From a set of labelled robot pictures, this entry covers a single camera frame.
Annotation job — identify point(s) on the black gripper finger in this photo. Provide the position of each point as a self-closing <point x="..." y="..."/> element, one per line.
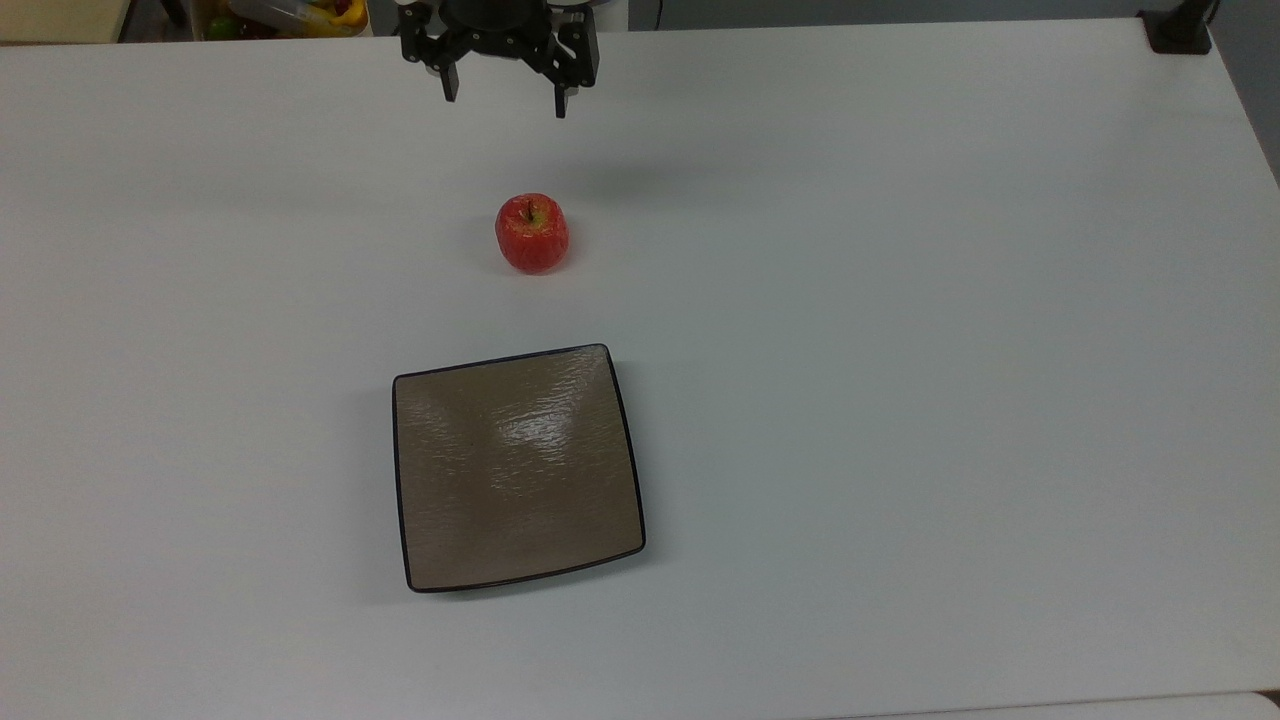
<point x="428" y="45"/>
<point x="575" y="55"/>

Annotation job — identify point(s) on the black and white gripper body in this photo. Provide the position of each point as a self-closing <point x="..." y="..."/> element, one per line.
<point x="495" y="25"/>

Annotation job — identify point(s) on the red apple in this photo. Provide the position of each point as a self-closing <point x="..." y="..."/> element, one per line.
<point x="532" y="233"/>

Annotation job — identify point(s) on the square brown ceramic plate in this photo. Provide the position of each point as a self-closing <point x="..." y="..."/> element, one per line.
<point x="515" y="470"/>

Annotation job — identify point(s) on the clear bin of toy fruit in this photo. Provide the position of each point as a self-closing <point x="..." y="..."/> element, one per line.
<point x="285" y="15"/>

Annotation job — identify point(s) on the beige side table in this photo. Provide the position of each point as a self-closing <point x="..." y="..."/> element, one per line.
<point x="60" y="18"/>

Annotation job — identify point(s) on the black clamp pole mount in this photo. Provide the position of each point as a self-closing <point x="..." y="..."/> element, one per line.
<point x="1180" y="30"/>

